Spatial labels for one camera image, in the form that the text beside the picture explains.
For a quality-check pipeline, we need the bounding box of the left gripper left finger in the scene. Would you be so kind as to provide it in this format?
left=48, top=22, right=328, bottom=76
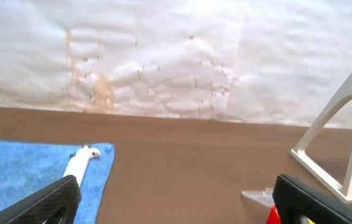
left=0, top=175, right=82, bottom=224

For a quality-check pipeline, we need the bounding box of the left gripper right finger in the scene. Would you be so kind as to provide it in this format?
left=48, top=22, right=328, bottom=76
left=272, top=174, right=352, bottom=224

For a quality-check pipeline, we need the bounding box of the white pipette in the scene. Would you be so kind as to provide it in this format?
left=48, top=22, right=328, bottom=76
left=62, top=145, right=101, bottom=187

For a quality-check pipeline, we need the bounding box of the blue cloth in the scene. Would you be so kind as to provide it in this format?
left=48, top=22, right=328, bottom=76
left=0, top=139, right=116, bottom=224

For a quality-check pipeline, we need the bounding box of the red and yellow tip box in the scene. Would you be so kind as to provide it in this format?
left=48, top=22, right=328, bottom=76
left=241, top=187, right=317, bottom=224

